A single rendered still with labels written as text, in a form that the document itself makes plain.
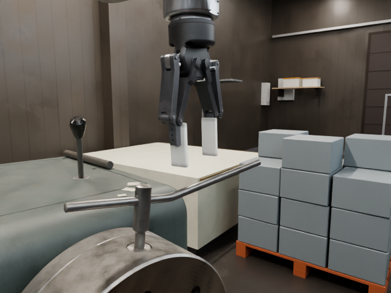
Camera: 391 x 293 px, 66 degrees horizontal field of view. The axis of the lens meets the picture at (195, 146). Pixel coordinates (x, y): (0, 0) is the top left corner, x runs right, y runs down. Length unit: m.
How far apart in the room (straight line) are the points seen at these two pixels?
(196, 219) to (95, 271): 2.43
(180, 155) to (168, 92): 0.10
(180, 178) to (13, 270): 2.40
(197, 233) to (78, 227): 2.38
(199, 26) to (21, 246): 0.41
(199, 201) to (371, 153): 1.49
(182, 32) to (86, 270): 0.35
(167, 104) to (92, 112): 4.20
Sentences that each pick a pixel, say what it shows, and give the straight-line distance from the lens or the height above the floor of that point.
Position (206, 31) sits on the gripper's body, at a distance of 0.49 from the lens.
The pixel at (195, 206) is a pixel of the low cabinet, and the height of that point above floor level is 0.50.
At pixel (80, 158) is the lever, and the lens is 0.71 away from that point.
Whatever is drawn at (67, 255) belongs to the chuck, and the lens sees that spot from 0.46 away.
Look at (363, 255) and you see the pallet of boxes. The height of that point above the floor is 0.33.
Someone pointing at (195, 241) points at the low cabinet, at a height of 0.16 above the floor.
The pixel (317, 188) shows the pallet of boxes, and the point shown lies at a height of 0.77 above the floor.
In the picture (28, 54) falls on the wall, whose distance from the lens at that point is 4.24.
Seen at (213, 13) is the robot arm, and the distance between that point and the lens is 0.50.
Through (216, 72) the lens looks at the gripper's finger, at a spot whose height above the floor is 1.48.
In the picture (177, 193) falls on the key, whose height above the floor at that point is 1.30.
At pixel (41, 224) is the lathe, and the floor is 1.25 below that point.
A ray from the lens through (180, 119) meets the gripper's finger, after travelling 0.45.
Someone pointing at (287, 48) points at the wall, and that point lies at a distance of 9.80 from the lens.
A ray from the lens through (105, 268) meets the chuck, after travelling 0.41.
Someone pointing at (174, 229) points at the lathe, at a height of 1.18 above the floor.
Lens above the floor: 1.43
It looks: 8 degrees down
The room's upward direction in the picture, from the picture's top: straight up
